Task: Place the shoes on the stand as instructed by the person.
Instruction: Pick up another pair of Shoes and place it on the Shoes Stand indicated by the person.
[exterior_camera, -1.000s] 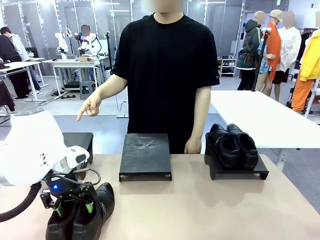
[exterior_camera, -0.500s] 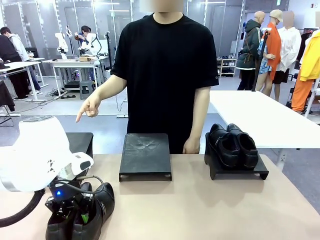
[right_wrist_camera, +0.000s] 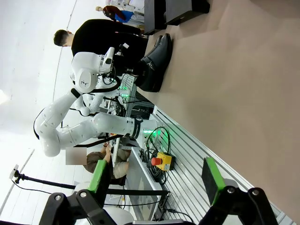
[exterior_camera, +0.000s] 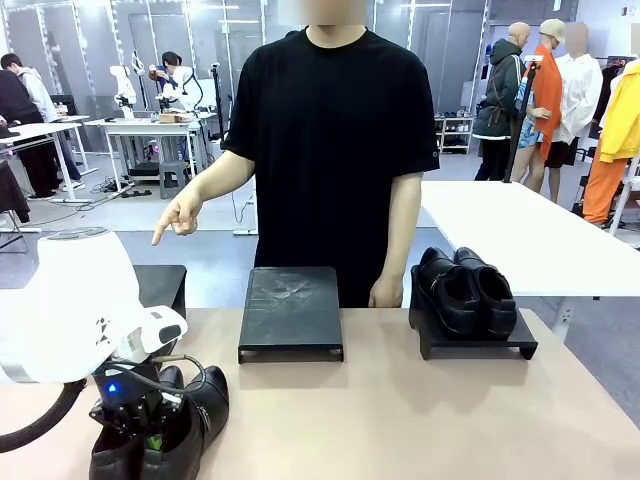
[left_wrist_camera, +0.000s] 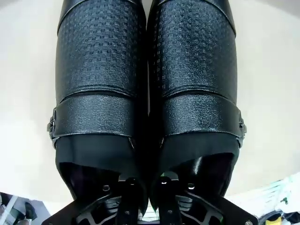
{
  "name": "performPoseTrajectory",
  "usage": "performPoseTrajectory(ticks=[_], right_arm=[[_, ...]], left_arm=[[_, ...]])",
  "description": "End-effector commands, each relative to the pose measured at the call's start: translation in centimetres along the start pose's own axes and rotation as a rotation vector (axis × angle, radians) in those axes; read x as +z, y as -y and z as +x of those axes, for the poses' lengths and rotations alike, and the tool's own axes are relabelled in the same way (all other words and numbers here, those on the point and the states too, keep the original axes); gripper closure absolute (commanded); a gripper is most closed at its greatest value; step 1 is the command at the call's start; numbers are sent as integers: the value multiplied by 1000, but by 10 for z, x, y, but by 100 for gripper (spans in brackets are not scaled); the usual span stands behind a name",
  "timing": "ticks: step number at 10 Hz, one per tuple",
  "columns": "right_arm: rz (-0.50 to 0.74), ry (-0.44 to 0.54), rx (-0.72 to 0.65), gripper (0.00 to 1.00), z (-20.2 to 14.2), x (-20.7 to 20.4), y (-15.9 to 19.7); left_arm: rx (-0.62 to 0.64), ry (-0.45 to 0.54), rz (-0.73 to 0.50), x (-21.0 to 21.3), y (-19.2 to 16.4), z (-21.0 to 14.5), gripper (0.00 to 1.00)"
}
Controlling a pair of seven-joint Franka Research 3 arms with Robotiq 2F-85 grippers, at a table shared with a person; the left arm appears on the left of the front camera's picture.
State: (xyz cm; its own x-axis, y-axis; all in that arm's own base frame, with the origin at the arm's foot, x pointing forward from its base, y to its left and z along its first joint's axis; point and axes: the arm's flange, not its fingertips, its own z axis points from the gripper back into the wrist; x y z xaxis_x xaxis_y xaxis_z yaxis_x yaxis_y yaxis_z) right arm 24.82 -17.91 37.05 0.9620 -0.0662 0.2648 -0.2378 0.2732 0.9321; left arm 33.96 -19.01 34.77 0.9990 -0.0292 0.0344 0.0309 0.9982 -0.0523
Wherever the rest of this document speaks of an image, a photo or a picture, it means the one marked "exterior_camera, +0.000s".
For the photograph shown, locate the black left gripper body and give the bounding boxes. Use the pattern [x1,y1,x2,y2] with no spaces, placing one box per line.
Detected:
[88,363,182,433]

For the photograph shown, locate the person's left forearm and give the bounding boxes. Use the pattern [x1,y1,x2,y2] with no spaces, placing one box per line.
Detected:
[381,214,422,281]

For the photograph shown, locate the person's right forearm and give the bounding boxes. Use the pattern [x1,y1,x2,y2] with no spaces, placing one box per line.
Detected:
[192,148,258,210]

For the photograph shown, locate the black shoe stand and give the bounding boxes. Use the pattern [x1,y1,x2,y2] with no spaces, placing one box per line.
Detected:
[408,264,540,362]
[237,265,346,365]
[130,264,189,321]

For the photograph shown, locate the background person in black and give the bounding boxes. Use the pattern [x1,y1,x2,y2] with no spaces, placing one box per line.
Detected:
[0,69,57,200]

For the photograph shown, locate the background person in grey hoodie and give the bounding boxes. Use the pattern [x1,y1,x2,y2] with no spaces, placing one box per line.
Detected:
[0,52,85,194]

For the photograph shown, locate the person in black T-shirt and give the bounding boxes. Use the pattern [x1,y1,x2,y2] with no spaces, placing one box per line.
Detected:
[219,27,442,309]

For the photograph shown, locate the background person with dark hair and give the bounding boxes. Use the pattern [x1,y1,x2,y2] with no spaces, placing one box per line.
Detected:
[146,49,184,101]

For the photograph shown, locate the person's right hand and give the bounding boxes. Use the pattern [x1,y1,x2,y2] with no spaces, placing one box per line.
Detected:
[150,186,202,248]

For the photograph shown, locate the person's left hand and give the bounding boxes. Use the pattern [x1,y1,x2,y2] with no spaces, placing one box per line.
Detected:
[368,273,404,309]

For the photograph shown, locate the grey plastic stool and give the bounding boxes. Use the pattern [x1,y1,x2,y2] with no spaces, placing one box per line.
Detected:
[158,160,193,202]

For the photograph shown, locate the white background workbench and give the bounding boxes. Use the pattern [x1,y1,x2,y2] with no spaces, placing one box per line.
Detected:
[83,111,222,194]

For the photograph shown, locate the white background desk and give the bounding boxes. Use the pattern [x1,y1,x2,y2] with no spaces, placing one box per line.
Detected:
[0,121,99,204]

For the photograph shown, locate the white shoe rack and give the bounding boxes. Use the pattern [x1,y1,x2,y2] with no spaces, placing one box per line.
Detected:
[432,115,474,156]

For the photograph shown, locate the large white table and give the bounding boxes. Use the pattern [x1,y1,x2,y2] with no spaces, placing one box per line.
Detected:
[418,179,640,346]

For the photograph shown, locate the mannequin in dark jacket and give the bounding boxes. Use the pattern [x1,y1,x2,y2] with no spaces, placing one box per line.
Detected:
[472,21,532,182]

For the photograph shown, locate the orange hanging trousers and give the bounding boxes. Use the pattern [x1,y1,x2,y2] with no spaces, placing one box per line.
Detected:
[581,157,632,225]

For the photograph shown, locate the mannequin in orange garment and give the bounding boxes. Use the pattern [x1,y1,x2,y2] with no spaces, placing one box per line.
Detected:
[509,18,567,202]

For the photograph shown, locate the figure in white shirt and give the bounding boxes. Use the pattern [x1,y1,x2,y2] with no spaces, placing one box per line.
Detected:
[543,22,605,204]

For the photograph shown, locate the yellow hanging jacket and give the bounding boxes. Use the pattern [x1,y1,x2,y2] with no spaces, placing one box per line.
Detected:
[598,58,640,165]

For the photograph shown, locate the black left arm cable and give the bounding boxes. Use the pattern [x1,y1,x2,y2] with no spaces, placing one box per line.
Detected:
[0,375,90,454]

